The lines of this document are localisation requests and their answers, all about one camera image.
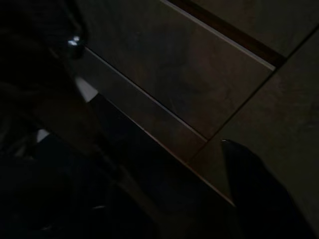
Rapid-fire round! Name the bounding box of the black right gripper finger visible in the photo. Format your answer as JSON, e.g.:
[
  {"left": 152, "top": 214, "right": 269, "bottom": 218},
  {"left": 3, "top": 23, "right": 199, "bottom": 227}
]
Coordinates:
[{"left": 221, "top": 138, "right": 317, "bottom": 239}]

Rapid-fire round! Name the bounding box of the grey stone-look cabinet door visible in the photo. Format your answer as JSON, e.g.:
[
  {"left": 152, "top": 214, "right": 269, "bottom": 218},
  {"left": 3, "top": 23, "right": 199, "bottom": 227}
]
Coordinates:
[{"left": 188, "top": 24, "right": 319, "bottom": 239}]

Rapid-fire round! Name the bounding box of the grey stone-look drawer front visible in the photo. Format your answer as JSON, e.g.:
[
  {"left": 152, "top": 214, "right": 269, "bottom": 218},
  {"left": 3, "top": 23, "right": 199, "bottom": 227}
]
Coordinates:
[
  {"left": 74, "top": 48, "right": 208, "bottom": 162},
  {"left": 83, "top": 0, "right": 276, "bottom": 140},
  {"left": 193, "top": 0, "right": 319, "bottom": 57}
]

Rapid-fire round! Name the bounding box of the black floor mat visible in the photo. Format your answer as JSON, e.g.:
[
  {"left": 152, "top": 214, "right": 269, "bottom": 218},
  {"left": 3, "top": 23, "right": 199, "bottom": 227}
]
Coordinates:
[{"left": 34, "top": 93, "right": 244, "bottom": 239}]

